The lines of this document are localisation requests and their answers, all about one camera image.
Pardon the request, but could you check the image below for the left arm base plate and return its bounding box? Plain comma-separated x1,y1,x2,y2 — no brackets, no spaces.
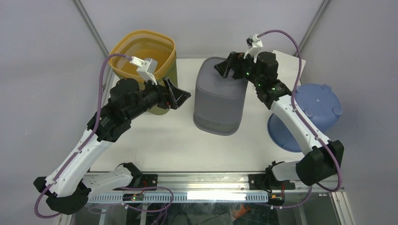
126,173,158,190

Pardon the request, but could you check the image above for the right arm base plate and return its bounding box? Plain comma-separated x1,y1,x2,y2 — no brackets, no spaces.
248,173,296,192

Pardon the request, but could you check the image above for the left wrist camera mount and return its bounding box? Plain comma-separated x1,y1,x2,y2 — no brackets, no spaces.
130,56,158,85

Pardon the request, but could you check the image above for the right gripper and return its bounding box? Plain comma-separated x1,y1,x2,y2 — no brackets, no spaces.
214,52,263,87

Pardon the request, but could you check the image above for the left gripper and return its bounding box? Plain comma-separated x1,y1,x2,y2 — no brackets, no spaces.
126,75,191,121

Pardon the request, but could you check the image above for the white slotted cable duct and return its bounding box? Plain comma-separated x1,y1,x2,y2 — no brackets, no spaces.
88,191,268,204

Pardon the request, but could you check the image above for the aluminium frame rail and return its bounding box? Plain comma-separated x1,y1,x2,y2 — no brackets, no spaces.
65,172,346,194

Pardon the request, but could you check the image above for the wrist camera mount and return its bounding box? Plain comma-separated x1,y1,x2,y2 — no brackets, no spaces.
244,34,263,59
130,56,158,85

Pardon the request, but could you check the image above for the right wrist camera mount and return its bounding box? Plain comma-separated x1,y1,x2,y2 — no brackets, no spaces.
244,34,263,59

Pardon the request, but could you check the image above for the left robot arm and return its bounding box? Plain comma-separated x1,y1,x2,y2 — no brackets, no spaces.
34,77,191,215

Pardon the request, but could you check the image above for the grey slatted basket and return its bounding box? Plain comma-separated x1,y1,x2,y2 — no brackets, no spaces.
193,57,247,136

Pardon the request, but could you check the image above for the blue plastic bucket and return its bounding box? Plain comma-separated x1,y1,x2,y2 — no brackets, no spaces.
268,84,343,154

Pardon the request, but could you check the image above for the green slatted basket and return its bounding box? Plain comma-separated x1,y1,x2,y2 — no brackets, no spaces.
146,56,178,116

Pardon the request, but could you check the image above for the white plastic tray basket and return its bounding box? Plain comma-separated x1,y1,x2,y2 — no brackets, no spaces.
272,50,299,90

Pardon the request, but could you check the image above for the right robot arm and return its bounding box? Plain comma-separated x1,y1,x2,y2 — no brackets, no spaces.
214,52,344,190

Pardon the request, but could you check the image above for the yellow slatted basket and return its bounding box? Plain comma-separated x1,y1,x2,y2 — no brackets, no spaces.
110,30,178,86

